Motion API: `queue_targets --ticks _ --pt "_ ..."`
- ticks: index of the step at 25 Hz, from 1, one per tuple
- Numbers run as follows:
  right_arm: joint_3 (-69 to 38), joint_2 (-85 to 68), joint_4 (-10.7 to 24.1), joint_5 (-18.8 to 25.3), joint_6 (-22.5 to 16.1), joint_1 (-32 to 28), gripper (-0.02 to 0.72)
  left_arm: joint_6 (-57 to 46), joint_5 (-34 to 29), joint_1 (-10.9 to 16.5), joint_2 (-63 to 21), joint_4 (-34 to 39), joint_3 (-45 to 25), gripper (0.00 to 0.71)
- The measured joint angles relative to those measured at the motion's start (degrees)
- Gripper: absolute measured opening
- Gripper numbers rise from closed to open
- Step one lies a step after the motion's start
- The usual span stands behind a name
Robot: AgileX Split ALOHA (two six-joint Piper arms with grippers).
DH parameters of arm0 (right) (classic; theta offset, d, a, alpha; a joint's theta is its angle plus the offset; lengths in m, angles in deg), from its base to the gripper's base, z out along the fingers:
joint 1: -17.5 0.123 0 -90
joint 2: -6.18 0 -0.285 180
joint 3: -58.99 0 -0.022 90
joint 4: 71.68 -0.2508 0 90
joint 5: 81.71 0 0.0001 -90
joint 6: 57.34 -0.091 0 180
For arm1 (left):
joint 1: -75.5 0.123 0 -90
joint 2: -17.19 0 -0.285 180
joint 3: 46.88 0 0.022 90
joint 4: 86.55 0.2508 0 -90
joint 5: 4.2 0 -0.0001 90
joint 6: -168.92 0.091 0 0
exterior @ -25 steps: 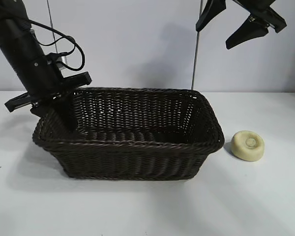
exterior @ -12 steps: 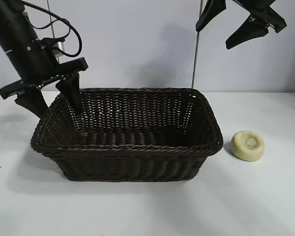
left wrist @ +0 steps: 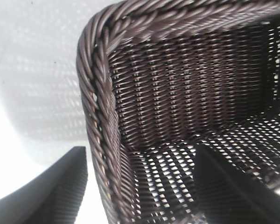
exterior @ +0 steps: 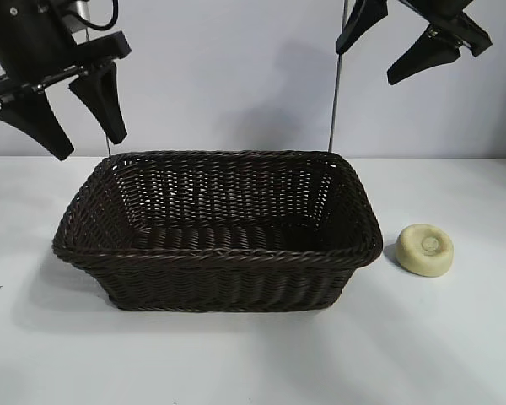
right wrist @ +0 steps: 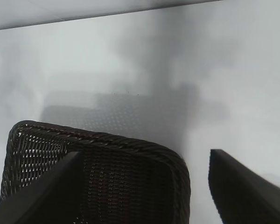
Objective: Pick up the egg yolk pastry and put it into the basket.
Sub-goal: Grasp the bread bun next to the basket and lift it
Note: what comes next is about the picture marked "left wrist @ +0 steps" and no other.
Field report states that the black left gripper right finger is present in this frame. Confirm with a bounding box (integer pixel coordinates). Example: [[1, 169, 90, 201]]
[[193, 144, 280, 224]]

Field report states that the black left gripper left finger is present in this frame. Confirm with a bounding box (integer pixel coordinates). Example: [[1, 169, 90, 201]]
[[0, 146, 88, 224]]

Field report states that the dark brown woven basket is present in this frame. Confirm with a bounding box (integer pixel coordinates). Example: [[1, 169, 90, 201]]
[[76, 0, 280, 224]]

